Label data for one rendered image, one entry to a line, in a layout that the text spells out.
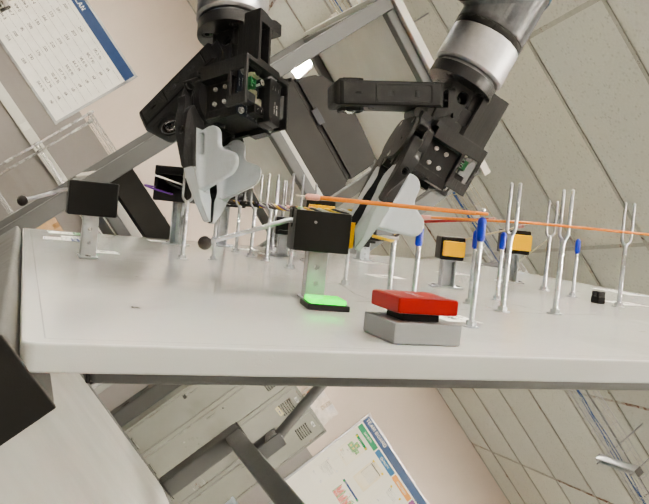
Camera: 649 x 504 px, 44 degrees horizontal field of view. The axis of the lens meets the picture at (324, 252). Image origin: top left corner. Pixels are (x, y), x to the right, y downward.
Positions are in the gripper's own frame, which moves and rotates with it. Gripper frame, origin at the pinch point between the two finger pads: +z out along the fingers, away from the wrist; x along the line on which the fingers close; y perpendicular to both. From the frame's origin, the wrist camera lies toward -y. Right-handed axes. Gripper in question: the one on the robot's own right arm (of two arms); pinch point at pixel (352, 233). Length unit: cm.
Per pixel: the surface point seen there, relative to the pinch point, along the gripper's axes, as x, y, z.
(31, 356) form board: -31.1, -20.4, 18.1
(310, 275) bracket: -1.1, -1.9, 5.8
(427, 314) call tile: -23.4, 2.3, 4.2
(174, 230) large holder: 73, -12, 11
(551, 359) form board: -25.6, 11.6, 2.5
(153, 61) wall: 764, -87, -109
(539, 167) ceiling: 342, 159, -115
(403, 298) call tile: -23.8, 0.0, 4.1
